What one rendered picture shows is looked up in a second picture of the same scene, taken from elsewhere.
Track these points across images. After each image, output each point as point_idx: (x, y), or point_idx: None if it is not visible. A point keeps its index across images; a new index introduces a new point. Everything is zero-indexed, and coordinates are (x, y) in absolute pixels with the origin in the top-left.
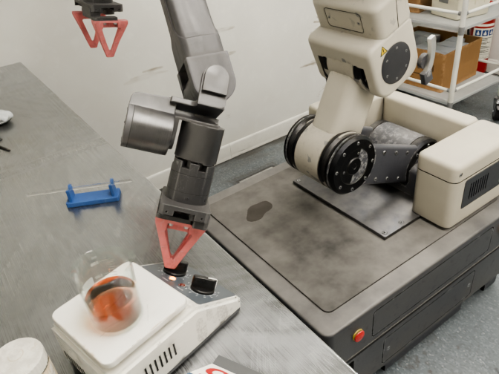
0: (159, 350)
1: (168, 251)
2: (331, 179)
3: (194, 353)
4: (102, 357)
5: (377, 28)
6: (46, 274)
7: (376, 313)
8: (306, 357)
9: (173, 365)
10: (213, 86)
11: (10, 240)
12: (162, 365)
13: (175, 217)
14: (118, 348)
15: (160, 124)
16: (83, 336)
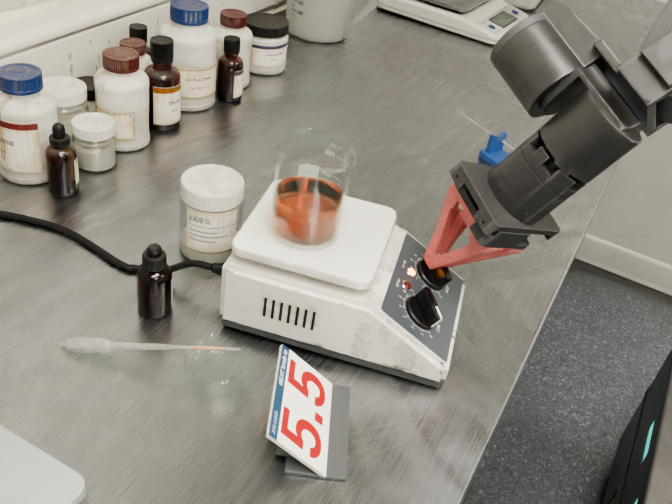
0: (293, 298)
1: (439, 241)
2: None
3: (339, 362)
4: (240, 238)
5: None
6: (367, 183)
7: None
8: (407, 501)
9: (301, 338)
10: (661, 58)
11: (394, 135)
12: (288, 321)
13: (471, 200)
14: (259, 246)
15: (546, 62)
16: (260, 213)
